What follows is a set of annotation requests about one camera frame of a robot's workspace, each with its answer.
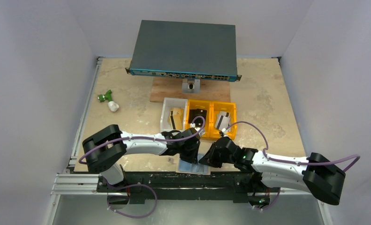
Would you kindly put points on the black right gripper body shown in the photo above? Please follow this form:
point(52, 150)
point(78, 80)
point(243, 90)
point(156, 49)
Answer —
point(214, 155)

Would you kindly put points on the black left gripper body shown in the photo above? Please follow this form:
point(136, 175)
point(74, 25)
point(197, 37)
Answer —
point(189, 154)

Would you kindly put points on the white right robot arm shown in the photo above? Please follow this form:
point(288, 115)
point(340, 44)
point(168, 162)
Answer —
point(314, 174)

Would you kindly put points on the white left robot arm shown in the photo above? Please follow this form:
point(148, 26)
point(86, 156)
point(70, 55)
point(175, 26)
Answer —
point(103, 149)

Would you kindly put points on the black VIP cards stack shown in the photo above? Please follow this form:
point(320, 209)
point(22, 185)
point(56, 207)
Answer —
point(193, 113)

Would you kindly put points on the silver cards stack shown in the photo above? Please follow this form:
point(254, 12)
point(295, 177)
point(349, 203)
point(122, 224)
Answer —
point(223, 120)

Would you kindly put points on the gold cards stack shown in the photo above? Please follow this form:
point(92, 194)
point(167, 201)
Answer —
point(175, 118)

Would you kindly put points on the yellow right plastic bin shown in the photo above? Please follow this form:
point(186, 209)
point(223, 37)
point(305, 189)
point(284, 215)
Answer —
point(227, 107)

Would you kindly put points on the yellow plastic bin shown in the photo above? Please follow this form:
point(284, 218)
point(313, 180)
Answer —
point(227, 107)
point(200, 104)

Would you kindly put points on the yellow middle plastic bin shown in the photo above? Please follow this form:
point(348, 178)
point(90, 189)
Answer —
point(200, 104)

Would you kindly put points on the white plastic bin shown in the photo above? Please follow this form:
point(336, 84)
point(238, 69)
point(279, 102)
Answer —
point(169, 103)

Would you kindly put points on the wooden board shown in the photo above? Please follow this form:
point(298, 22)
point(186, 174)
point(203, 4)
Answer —
point(173, 88)

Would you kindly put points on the green white pipe fitting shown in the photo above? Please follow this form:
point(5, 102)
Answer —
point(107, 96)

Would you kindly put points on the black front rail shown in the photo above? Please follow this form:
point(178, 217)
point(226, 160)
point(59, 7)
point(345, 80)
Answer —
point(238, 187)

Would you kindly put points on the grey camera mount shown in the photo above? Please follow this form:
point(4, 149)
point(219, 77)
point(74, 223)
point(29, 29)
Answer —
point(191, 86)

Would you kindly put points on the grey network switch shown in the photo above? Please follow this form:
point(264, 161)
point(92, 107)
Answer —
point(185, 50)

